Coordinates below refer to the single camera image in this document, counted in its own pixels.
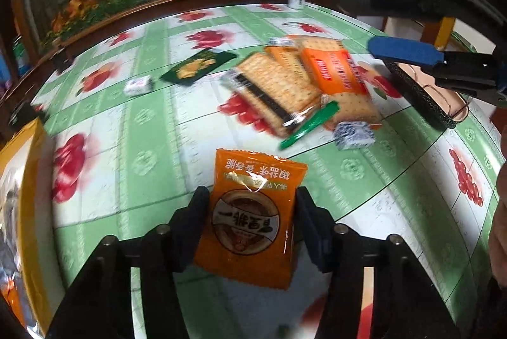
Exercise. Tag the yellow taped cardboard box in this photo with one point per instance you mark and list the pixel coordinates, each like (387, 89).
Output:
(37, 172)

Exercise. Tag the person's right forearm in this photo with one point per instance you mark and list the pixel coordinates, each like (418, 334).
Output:
(500, 228)

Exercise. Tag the fruit print tablecloth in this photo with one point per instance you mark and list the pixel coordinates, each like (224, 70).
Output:
(158, 148)

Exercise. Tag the dark green flat packet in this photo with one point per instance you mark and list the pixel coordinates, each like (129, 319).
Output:
(198, 65)

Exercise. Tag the clear dark striped cracker packet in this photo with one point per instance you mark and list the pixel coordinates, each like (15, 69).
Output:
(273, 93)

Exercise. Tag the blue dotted white candy packet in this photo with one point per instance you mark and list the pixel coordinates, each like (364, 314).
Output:
(354, 135)

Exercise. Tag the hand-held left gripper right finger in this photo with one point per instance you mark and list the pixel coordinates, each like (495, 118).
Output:
(317, 240)

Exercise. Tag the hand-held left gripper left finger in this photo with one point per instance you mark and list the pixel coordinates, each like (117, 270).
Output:
(194, 232)

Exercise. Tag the small white candy packet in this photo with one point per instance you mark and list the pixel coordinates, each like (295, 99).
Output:
(282, 41)
(138, 85)

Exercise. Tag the orange bowl print snack packet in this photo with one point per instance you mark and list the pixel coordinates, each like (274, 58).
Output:
(245, 228)

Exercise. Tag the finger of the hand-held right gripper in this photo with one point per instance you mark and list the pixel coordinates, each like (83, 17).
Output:
(376, 0)
(404, 50)

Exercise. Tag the long green snack packet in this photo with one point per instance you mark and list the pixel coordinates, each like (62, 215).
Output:
(313, 125)

